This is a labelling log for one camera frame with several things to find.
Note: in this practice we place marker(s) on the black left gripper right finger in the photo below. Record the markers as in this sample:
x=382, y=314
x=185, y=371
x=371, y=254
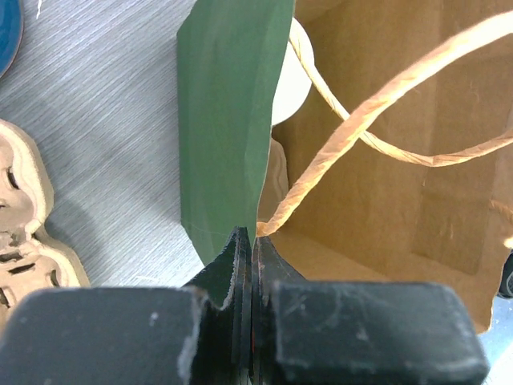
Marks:
x=278, y=318

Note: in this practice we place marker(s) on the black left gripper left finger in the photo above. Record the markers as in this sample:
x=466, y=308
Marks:
x=216, y=320

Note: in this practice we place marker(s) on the green brown paper bag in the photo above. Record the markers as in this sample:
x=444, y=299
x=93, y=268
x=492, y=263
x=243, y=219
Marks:
x=371, y=217

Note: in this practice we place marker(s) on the blue shell-shaped dish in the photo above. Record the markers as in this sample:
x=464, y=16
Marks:
x=11, y=30

